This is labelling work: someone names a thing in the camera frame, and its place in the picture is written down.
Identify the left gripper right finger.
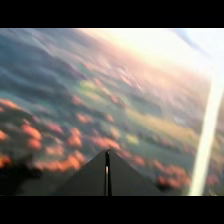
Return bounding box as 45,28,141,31
108,149,165,197

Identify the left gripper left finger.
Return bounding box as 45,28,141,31
52,149,108,197

